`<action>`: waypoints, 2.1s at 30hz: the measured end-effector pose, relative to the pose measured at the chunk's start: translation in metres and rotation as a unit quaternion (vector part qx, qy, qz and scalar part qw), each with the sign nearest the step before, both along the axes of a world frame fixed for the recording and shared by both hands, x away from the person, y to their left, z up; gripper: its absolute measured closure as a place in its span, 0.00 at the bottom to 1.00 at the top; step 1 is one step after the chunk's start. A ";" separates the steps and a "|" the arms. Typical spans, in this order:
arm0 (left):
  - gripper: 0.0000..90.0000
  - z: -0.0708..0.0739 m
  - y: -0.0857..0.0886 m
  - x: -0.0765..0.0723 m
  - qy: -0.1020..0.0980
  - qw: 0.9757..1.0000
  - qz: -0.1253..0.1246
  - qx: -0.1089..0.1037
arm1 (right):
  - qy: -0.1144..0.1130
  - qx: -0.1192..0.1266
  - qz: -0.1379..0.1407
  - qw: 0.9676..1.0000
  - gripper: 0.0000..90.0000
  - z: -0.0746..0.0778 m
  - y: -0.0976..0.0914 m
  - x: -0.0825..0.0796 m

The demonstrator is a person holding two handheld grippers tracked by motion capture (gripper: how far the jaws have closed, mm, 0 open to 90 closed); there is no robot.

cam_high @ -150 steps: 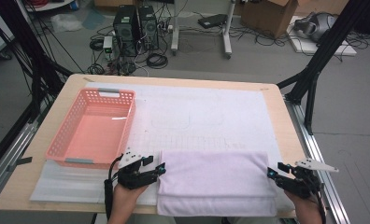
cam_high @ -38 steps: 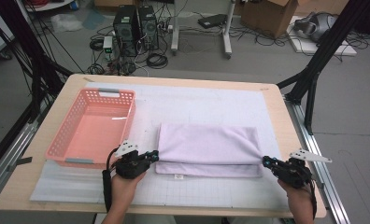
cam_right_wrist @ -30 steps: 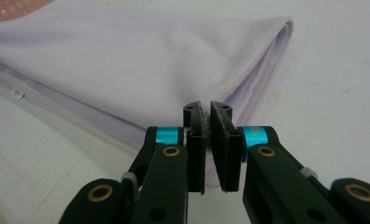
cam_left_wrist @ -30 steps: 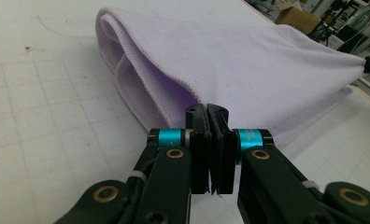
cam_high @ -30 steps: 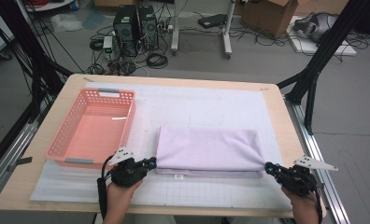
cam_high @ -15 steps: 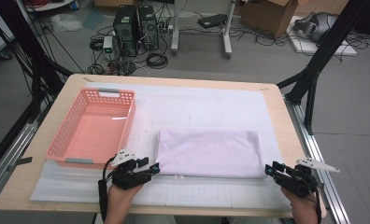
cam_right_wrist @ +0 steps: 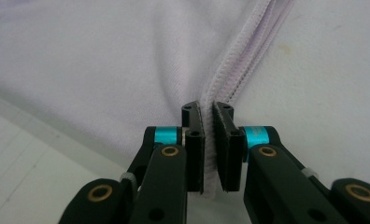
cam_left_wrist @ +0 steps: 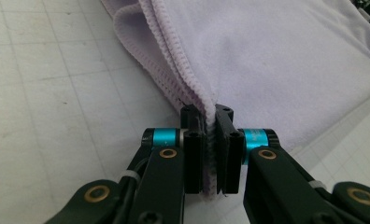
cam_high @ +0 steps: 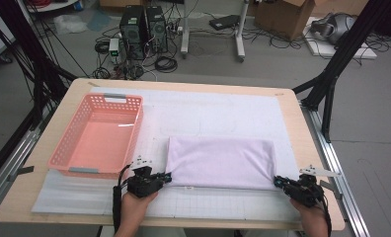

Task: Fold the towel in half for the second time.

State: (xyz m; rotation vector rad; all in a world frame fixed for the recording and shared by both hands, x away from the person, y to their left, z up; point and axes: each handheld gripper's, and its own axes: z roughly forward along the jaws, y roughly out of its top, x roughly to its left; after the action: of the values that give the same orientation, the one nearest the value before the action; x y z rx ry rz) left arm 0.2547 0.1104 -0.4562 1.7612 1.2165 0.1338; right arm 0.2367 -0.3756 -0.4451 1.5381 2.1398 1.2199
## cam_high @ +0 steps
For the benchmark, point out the cardboard box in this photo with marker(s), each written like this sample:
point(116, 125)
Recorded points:
point(282, 18)

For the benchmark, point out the lavender cat print cloth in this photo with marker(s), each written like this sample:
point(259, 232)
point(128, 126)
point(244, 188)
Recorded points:
point(219, 161)

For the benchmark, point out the black computer tower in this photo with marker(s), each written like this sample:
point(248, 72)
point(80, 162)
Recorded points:
point(157, 29)
point(132, 33)

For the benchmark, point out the black flat device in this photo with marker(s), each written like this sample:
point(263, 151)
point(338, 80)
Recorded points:
point(224, 22)

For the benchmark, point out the black frame post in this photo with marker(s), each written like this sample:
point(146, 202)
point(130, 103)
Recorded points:
point(341, 52)
point(29, 49)

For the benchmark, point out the white metal stand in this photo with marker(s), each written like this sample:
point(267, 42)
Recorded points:
point(239, 36)

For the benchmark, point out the grey table bracket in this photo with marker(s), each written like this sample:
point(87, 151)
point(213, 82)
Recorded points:
point(333, 190)
point(25, 170)

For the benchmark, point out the clear plastic bag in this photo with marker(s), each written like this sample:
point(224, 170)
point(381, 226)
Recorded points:
point(68, 23)

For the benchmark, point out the person's left hand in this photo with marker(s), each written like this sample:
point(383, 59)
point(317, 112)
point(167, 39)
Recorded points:
point(132, 210)

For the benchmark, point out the blue sheet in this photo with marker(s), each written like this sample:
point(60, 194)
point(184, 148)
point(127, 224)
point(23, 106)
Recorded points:
point(99, 20)

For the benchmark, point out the pink plastic basket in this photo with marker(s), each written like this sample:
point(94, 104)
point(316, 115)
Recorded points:
point(101, 144)

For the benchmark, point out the white power adapter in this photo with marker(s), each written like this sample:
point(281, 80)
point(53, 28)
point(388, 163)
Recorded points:
point(114, 46)

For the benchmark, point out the white grid mat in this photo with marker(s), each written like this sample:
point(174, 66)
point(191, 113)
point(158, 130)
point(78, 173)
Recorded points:
point(200, 112)

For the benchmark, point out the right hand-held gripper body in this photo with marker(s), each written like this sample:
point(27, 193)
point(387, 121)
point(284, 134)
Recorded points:
point(305, 194)

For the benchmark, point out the grey and black device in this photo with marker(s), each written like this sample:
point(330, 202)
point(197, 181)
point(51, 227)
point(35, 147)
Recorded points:
point(335, 28)

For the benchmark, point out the white round table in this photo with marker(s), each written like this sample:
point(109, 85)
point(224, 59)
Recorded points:
point(62, 5)

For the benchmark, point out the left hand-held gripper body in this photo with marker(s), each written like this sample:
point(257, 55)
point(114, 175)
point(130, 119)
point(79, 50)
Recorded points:
point(144, 184)

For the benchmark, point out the person's right hand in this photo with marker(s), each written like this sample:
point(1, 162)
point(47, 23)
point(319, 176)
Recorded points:
point(313, 220)

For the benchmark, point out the white board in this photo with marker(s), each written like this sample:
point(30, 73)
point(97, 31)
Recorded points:
point(322, 49)

